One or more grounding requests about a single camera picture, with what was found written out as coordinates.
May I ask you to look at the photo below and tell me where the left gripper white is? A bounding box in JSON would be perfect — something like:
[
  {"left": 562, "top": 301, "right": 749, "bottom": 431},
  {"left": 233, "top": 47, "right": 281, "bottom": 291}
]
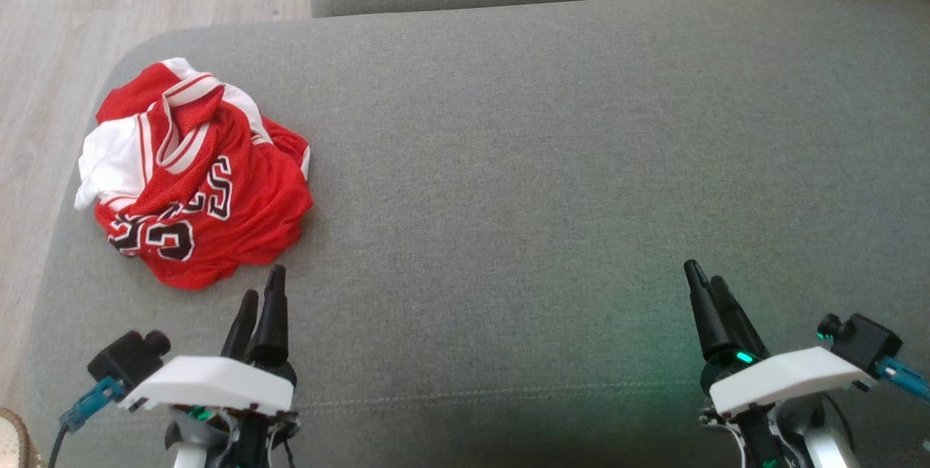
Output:
[{"left": 118, "top": 265, "right": 300, "bottom": 468}]

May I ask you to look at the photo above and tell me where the red white basketball jersey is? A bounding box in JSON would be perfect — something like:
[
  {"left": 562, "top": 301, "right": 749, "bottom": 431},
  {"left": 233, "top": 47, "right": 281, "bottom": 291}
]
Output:
[{"left": 74, "top": 57, "right": 315, "bottom": 291}]

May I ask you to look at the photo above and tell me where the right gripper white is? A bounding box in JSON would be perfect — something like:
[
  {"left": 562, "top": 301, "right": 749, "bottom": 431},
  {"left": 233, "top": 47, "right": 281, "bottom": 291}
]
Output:
[{"left": 684, "top": 259, "right": 876, "bottom": 468}]

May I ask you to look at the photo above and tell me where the left black cable teal plug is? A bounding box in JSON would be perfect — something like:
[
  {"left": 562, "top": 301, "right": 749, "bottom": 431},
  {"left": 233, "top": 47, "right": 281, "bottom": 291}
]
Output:
[{"left": 47, "top": 377, "right": 126, "bottom": 468}]

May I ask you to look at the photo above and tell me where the grey fabric sofa seat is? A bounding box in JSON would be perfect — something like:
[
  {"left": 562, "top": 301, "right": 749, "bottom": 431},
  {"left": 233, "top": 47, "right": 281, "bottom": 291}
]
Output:
[{"left": 22, "top": 0, "right": 930, "bottom": 468}]

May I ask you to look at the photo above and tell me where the beige rug brown edge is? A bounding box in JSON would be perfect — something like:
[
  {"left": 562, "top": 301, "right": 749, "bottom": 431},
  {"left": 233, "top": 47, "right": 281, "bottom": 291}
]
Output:
[{"left": 0, "top": 408, "right": 44, "bottom": 468}]

